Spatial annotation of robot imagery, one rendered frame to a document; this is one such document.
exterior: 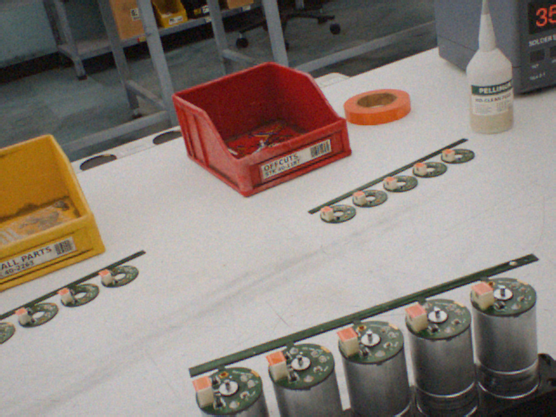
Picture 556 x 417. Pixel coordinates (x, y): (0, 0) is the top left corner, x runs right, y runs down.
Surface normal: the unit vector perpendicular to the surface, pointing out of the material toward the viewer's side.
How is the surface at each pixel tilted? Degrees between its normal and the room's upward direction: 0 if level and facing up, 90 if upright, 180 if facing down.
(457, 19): 90
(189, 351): 0
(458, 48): 90
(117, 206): 0
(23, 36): 90
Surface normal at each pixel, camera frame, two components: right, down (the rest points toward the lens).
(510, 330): -0.11, 0.47
